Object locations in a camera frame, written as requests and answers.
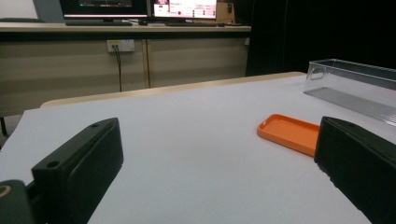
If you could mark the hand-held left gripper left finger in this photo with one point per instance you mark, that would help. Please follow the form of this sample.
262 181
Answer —
77 168

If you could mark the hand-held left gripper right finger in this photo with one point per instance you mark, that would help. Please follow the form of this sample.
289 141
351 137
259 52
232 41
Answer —
358 161

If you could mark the clear plastic storage box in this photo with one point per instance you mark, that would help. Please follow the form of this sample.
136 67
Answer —
351 93

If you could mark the orange phone case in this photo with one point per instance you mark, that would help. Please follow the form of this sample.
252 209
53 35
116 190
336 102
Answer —
289 132

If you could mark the long beige office desk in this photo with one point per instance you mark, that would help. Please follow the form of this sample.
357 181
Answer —
62 71

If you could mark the white table mat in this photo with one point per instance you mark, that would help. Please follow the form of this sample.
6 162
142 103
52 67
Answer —
193 149

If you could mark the black curtain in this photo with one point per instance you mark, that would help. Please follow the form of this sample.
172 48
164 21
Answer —
311 31

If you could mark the black keyboard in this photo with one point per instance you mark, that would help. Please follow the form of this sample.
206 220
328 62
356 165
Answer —
98 23
193 24

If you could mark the black computer mouse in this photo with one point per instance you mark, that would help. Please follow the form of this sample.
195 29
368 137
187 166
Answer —
143 22

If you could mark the dark screen computer monitor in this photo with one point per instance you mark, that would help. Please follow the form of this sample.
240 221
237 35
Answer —
102 7

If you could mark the bright screen computer monitor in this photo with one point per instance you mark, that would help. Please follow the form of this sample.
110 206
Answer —
185 8

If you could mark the cardboard box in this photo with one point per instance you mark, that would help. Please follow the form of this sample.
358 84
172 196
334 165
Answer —
224 12

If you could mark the white wall power outlet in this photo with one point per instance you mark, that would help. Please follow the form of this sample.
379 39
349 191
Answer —
124 45

